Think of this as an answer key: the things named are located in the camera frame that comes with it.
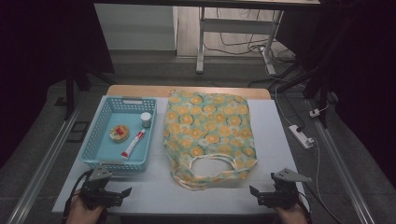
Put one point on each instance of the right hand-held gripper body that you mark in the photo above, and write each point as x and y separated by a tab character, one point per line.
286	193

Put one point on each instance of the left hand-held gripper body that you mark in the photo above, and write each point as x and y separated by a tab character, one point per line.
93	189

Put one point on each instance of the red and white tube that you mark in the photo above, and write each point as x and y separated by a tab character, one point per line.
134	143

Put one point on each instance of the round colourful snack packet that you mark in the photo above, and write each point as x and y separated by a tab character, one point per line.
119	133

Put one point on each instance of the blue plastic basket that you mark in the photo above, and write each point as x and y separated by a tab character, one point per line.
124	118

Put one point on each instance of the orange print cloth bag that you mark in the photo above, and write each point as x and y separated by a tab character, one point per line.
208	124

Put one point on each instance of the person's right hand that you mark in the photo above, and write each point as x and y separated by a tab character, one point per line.
292	216

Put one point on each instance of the person's left hand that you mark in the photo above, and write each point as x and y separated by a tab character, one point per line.
81	214

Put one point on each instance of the black floor plate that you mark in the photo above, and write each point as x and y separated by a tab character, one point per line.
70	139

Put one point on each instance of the white power strip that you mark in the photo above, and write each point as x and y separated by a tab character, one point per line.
300	136

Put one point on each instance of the small white jar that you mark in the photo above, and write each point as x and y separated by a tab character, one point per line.
145	119

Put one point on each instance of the white plug adapter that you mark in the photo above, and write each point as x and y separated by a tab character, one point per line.
314	113

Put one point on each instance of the black stand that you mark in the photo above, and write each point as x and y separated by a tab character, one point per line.
70	93
323	93

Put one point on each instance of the black curtain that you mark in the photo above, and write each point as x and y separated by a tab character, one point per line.
31	62
367	62

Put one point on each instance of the white cabinet panel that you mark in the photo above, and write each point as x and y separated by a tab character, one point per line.
134	28

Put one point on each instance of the white-legged desk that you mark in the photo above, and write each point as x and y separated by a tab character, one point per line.
236	25

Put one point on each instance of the metal floor rail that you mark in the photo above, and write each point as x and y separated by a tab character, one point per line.
342	174
46	161

